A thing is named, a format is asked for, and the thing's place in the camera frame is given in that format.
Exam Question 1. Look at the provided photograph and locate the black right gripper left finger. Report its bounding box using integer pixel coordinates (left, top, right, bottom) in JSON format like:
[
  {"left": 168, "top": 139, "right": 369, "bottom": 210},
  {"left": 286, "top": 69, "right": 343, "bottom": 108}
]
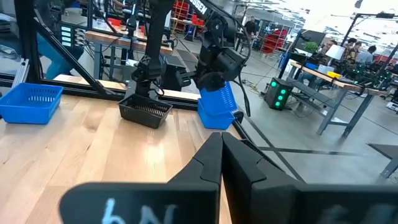
[{"left": 58, "top": 132, "right": 223, "bottom": 224}]

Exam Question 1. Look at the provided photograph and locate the black box with lit displays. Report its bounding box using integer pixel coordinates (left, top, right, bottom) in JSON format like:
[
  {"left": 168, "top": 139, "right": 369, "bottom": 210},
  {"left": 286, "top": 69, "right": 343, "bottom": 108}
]
[{"left": 58, "top": 24, "right": 77, "bottom": 48}]

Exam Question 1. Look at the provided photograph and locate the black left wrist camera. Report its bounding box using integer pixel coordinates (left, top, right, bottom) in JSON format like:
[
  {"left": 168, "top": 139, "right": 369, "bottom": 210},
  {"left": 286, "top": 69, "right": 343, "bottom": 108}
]
[{"left": 217, "top": 48, "right": 247, "bottom": 82}]

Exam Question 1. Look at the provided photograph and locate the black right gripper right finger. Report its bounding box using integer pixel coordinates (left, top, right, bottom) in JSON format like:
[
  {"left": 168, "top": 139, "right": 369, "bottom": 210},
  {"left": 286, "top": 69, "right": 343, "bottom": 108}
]
[{"left": 221, "top": 132, "right": 398, "bottom": 224}]

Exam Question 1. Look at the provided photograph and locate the red storage shelf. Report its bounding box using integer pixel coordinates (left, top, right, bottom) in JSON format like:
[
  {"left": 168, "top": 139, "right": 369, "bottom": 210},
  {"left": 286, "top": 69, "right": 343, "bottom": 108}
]
[{"left": 172, "top": 1, "right": 191, "bottom": 32}]

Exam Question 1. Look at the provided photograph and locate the blue plastic basket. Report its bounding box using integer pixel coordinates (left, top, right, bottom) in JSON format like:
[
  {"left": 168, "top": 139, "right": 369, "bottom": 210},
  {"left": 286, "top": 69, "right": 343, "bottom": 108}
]
[
  {"left": 197, "top": 98, "right": 236, "bottom": 131},
  {"left": 198, "top": 81, "right": 238, "bottom": 116},
  {"left": 0, "top": 82, "right": 64, "bottom": 125}
]

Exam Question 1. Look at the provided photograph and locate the black monitor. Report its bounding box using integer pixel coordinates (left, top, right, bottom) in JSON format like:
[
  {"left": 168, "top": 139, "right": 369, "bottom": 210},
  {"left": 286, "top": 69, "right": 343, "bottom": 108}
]
[{"left": 294, "top": 29, "right": 326, "bottom": 50}]

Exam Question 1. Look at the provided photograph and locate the green potted plant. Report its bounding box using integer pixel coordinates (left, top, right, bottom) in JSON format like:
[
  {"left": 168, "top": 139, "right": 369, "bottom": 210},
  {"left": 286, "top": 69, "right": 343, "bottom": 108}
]
[{"left": 303, "top": 41, "right": 319, "bottom": 54}]

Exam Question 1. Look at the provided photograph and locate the small white shade lamp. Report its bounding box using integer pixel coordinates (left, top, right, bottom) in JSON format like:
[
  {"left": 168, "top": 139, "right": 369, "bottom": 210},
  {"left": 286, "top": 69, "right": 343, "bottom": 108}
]
[{"left": 325, "top": 44, "right": 346, "bottom": 62}]

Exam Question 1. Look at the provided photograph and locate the wooden workbench with grey legs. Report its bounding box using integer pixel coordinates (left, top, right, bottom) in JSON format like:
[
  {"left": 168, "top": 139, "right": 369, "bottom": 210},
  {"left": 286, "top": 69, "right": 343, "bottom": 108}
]
[{"left": 285, "top": 60, "right": 388, "bottom": 139}]

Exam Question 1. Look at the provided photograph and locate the person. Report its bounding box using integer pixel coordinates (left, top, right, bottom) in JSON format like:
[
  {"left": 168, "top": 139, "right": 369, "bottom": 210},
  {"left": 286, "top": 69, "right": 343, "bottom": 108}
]
[
  {"left": 244, "top": 16, "right": 257, "bottom": 36},
  {"left": 36, "top": 30, "right": 85, "bottom": 80},
  {"left": 355, "top": 45, "right": 377, "bottom": 65},
  {"left": 322, "top": 39, "right": 339, "bottom": 56},
  {"left": 343, "top": 37, "right": 358, "bottom": 62}
]

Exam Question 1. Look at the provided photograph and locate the silver aluminium extrusion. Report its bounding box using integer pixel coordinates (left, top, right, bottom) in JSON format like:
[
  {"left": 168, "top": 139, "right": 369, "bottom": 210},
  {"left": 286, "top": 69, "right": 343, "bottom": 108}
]
[{"left": 11, "top": 58, "right": 30, "bottom": 90}]

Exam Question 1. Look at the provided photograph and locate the black tower with green lights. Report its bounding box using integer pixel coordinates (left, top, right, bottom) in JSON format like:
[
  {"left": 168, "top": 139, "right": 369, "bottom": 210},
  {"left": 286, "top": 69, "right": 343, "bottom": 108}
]
[{"left": 264, "top": 77, "right": 294, "bottom": 111}]

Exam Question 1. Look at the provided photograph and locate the black aluminium rig frame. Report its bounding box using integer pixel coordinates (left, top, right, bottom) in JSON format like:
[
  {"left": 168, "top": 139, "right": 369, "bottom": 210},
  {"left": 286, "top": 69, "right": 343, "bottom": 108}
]
[{"left": 0, "top": 0, "right": 307, "bottom": 184}]

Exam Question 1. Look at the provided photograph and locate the black plastic basket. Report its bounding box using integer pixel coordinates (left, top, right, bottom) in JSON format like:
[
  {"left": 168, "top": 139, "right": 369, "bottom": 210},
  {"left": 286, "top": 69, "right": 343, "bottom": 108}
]
[{"left": 118, "top": 93, "right": 174, "bottom": 129}]

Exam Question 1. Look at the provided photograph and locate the red bin rack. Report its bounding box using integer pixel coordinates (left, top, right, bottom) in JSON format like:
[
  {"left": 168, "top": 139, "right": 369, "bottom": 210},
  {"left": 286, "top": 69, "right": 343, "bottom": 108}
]
[{"left": 260, "top": 27, "right": 289, "bottom": 54}]

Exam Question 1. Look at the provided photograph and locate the dark grey table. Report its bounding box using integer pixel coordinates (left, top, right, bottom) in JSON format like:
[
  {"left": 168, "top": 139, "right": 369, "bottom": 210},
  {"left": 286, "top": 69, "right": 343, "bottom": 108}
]
[{"left": 366, "top": 142, "right": 398, "bottom": 179}]

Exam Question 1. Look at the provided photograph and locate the black background rig frame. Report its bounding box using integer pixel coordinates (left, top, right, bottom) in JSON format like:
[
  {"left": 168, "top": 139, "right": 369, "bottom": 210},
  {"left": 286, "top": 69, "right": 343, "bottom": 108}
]
[{"left": 340, "top": 11, "right": 398, "bottom": 47}]

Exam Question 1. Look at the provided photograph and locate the black left wrist camera cable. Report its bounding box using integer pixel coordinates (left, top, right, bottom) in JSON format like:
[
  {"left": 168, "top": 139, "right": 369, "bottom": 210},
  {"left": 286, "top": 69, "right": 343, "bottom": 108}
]
[{"left": 231, "top": 18, "right": 252, "bottom": 118}]

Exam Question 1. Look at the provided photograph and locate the black control box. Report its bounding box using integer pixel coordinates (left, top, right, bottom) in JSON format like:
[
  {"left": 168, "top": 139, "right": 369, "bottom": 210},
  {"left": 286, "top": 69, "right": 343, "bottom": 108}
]
[{"left": 160, "top": 55, "right": 193, "bottom": 91}]

